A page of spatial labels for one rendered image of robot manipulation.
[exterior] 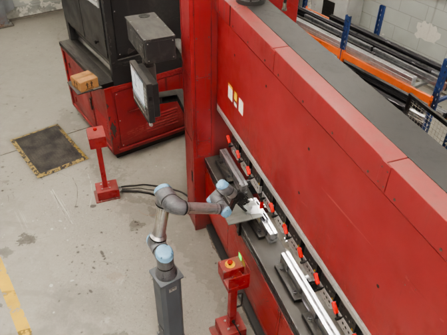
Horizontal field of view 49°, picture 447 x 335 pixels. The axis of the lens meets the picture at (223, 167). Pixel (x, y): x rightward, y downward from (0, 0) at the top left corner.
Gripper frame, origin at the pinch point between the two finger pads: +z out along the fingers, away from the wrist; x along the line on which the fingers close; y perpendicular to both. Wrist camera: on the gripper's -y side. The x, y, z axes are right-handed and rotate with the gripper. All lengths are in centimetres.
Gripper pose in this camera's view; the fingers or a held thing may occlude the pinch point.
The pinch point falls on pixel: (248, 209)
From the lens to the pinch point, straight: 353.0
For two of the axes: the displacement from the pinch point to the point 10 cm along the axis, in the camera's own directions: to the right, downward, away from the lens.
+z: 6.2, 5.3, 5.8
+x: -1.8, -6.2, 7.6
